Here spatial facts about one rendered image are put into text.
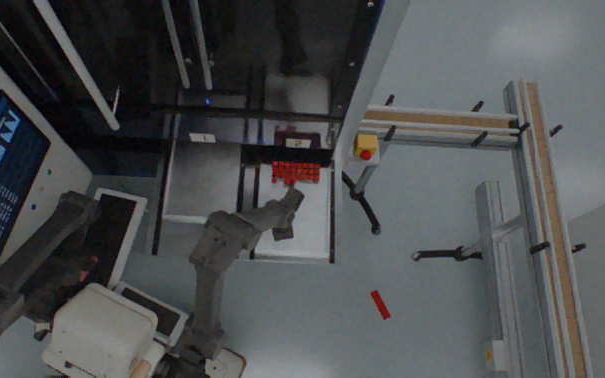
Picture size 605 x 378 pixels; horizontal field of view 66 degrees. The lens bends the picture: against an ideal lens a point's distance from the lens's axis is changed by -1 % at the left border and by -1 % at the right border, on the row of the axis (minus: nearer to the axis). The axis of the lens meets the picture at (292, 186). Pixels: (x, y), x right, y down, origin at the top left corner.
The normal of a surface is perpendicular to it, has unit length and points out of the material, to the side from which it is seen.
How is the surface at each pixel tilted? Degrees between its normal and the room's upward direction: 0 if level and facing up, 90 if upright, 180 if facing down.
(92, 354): 47
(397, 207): 0
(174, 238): 0
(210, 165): 0
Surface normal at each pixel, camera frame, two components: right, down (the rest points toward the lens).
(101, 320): 0.33, -0.83
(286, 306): 0.07, -0.36
